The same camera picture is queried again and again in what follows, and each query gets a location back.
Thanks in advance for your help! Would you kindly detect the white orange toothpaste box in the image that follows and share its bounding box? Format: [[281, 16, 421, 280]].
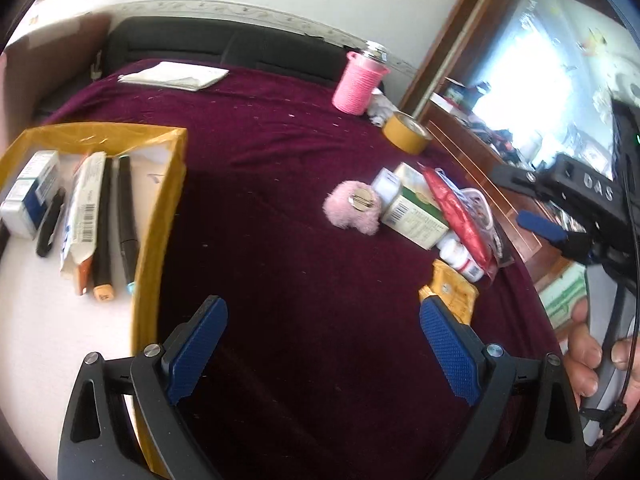
[[59, 151, 107, 296]]

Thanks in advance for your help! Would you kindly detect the white paper sheet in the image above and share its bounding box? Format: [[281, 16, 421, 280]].
[[117, 60, 231, 92]]

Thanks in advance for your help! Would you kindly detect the red snack bag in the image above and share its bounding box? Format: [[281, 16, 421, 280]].
[[417, 162, 496, 273]]

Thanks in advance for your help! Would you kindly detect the maroon blanket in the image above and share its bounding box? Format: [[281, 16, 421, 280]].
[[42, 57, 566, 480]]

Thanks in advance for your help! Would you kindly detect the black marker orange cap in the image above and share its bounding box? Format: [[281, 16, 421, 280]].
[[91, 157, 115, 303]]

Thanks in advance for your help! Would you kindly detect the pink fluffy hair clip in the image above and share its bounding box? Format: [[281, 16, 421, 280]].
[[322, 180, 383, 236]]

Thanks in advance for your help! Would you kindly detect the white crumpled tissue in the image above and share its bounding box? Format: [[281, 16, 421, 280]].
[[367, 91, 401, 128]]

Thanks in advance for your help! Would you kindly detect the black marker teal cap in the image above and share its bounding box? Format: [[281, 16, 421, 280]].
[[114, 155, 140, 295]]

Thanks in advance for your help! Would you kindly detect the black leather sofa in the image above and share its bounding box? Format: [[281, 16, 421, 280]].
[[92, 15, 391, 91]]

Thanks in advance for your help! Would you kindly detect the bottle in pink knitted sleeve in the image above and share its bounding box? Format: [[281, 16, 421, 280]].
[[332, 40, 391, 115]]

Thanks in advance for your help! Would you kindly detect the brown cushion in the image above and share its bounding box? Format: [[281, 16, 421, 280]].
[[0, 10, 113, 126]]

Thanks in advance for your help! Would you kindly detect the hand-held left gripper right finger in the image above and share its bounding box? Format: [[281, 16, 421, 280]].
[[419, 296, 587, 480]]

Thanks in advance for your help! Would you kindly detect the small white blue box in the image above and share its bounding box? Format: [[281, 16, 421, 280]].
[[0, 177, 48, 238], [15, 150, 61, 196]]

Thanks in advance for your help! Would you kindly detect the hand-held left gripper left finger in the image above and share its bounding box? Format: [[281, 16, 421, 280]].
[[57, 295, 229, 480]]

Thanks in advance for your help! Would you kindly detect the black pen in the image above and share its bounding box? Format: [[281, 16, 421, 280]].
[[36, 187, 67, 258]]

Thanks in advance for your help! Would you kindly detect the pink cartoon plastic packet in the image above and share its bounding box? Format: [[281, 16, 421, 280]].
[[457, 187, 493, 231]]

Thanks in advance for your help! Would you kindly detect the white bottle red cap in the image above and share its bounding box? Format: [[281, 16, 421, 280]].
[[436, 237, 486, 283]]

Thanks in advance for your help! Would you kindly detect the person's right hand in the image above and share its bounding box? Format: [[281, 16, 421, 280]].
[[564, 299, 640, 411]]

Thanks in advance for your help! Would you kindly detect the yellow tape roll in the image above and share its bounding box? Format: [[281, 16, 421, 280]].
[[382, 111, 433, 156]]

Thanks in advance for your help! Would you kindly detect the yellow cracker packet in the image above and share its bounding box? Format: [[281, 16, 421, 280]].
[[419, 259, 479, 326]]

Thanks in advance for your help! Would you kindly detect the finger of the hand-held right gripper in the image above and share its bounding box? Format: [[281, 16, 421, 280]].
[[489, 164, 556, 198], [516, 210, 593, 263]]

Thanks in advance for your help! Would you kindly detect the green and white box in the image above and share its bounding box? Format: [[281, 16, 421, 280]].
[[381, 162, 451, 251]]

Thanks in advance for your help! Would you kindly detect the black snack bag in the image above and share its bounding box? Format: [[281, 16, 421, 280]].
[[487, 220, 516, 268]]

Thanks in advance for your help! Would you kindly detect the wooden cabinet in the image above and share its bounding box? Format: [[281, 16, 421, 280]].
[[400, 0, 640, 281]]

